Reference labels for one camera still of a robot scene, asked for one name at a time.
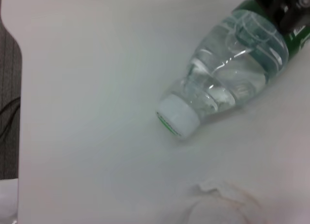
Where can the white paper ball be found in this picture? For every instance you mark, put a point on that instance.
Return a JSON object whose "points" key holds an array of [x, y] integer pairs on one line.
{"points": [[225, 204]]}

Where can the clear water bottle green label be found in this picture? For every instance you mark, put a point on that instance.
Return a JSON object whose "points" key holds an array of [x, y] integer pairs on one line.
{"points": [[230, 71]]}

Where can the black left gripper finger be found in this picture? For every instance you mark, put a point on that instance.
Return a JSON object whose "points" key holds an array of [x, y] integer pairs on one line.
{"points": [[281, 8]]}

